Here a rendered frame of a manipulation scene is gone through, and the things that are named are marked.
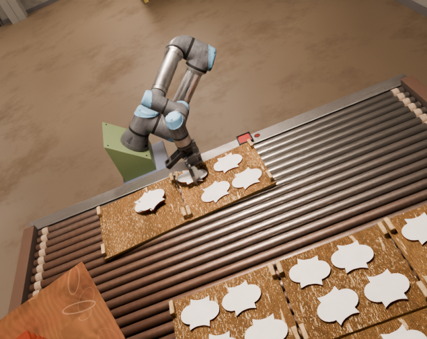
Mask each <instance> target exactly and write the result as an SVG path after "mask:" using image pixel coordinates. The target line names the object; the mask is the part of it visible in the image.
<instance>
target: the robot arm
mask: <svg viewBox="0 0 427 339"><path fill-rule="evenodd" d="M216 53H217V51H216V49H215V48H214V47H212V46H210V45H209V44H206V43H204V42H202V41H200V40H197V39H195V38H193V37H192V36H189V35H181V36H178V37H175V38H174V39H172V40H171V41H170V42H169V43H168V44H167V46H166V47H165V50H164V54H165V56H164V58H163V60H162V63H161V66H160V68H159V70H158V72H157V75H156V78H155V80H154V82H153V85H152V87H151V90H146V91H145V94H144V96H143V98H142V100H141V105H139V106H138V107H137V109H136V111H135V112H134V116H133V117H132V120H131V122H130V125H129V127H128V128H127V130H126V131H125V132H124V133H123V134H122V136H121V138H120V142H121V143H122V144H123V145H124V146H125V147H126V148H128V149H130V150H132V151H136V152H144V151H146V150H147V147H148V143H149V135H150V133H151V134H153V135H155V136H158V137H160V138H162V139H165V140H166V141H170V142H172V143H175V145H176V147H177V148H178V149H177V150H176V151H175V152H174V153H173V154H172V155H171V156H170V157H169V158H168V159H167V160H166V161H165V166H166V168H167V169H169V170H170V169H171V168H172V167H173V166H174V165H175V164H176V163H177V162H178V161H179V160H180V159H181V158H182V159H183V160H184V163H185V164H186V167H188V170H189V172H190V175H191V177H192V179H193V182H194V183H195V184H196V185H198V182H197V181H196V180H197V179H198V178H199V177H200V176H202V175H203V173H204V172H203V171H202V170H197V169H196V167H195V166H192V165H194V164H195V165H196V164H197V163H198V164H199V163H202V162H203V160H202V157H201V153H200V152H199V149H198V147H197V145H196V142H195V140H194V138H190V135H189V133H188V130H187V128H186V122H187V119H188V115H189V111H190V107H189V103H190V100H191V99H192V96H193V94H194V92H195V90H196V87H197V85H198V83H199V81H200V78H201V77H202V75H204V74H206V72H207V71H211V69H212V66H213V64H214V61H215V57H216ZM182 59H184V60H186V71H185V73H184V76H183V77H182V80H181V82H180V85H179V87H178V89H177V91H176V94H175V96H174V98H173V100H169V99H167V98H166V94H167V91H168V89H169V87H170V84H171V81H172V79H173V76H174V73H175V71H176V69H177V66H178V63H179V61H181V60H182ZM191 166H192V167H191ZM192 169H193V171H194V172H193V171H192Z"/></svg>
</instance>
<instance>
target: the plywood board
mask: <svg viewBox="0 0 427 339"><path fill-rule="evenodd" d="M26 330H28V331H29V332H30V334H31V333H32V332H33V333H35V335H36V336H37V335H38V334H39V335H40V336H41V337H45V338H46V339H126V338H125V337H124V334H123V333H122V331H121V329H120V328H119V326H118V324H117V323H116V320H115V319H114V317H113V315H112V313H111V312H110V310H109V308H108V306H107V305H106V302H105V301H104V299H103V297H102V296H101V294H100V292H99V291H98V288H97V287H96V285H95V283H94V281H93V280H92V278H91V276H90V274H89V273H88V271H87V269H86V267H85V265H84V263H82V262H80V263H79V264H78V265H76V266H75V267H73V268H72V269H70V270H69V271H68V272H66V273H65V274H63V275H62V276H61V277H59V278H58V279H56V280H55V281H54V282H52V283H51V284H49V285H48V286H47V287H45V288H44V289H42V290H41V291H40V292H39V293H37V294H35V295H34V296H33V297H31V298H30V299H28V300H27V301H26V302H25V303H23V304H22V305H20V306H19V307H18V308H16V309H14V310H13V311H12V312H11V313H9V314H8V315H6V316H5V317H4V318H2V319H0V339H16V338H17V337H18V336H20V335H21V334H23V333H24V332H25V331H26Z"/></svg>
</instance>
